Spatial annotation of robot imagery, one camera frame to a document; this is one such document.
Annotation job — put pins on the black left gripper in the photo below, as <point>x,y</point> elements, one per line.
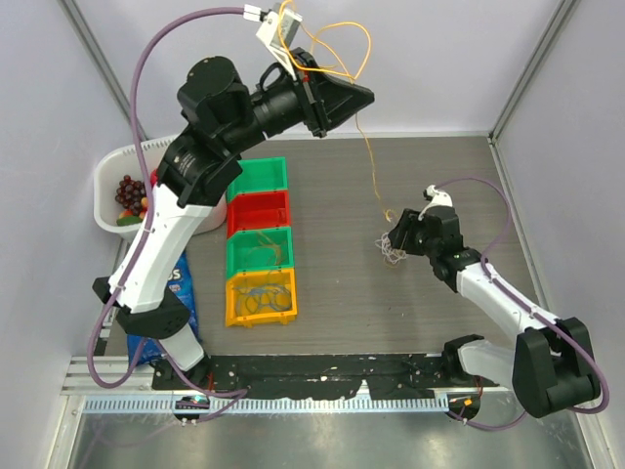
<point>327,101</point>

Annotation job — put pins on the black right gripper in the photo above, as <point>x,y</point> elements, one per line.
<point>408,223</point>

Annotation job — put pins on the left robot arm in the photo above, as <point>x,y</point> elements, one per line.
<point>224,119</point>

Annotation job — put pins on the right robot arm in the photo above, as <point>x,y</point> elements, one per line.
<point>551,366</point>

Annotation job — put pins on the far green bin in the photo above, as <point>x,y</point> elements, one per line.
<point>260,175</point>

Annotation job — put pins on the green bin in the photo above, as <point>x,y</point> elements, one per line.
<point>260,175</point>
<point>259,250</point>

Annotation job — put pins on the red bin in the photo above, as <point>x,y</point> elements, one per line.
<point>258,210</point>

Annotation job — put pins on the near green bin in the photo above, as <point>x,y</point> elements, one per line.
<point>259,250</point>

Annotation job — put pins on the yellow bin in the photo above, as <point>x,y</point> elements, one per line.
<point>254,298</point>

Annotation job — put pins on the dark red toy grapes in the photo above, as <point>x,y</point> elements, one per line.
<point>131,194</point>

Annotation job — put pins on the white plastic basket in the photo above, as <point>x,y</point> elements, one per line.
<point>123,161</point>

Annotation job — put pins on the small toy fruits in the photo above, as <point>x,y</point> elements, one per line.
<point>134,211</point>

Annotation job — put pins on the blue Doritos bag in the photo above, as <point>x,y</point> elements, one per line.
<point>185,293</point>

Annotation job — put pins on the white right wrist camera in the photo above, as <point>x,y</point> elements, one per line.
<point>435,198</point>

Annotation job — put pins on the white slotted cable duct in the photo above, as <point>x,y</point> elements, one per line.
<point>360,403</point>

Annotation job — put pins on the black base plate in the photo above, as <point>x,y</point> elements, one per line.
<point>330,377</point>

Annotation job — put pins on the right aluminium frame post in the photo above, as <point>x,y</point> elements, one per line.
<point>555,26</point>

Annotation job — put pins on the aluminium frame post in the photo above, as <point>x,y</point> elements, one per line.
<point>555,26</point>
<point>95,53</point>

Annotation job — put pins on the left aluminium frame post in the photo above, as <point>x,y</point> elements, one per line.
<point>95,53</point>

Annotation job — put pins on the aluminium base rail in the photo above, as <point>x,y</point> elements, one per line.
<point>108,374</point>

